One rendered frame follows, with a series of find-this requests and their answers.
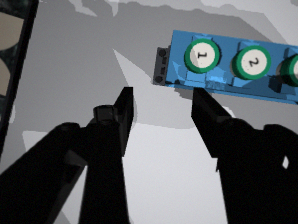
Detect blue test tube rack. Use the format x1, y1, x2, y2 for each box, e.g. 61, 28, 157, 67
165, 30, 298, 105

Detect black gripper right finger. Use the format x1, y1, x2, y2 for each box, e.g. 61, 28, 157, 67
191, 87, 298, 224

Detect black table edge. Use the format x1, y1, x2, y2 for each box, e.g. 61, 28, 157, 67
0, 0, 38, 155

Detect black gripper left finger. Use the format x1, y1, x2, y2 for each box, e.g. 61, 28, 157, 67
0, 87, 134, 224

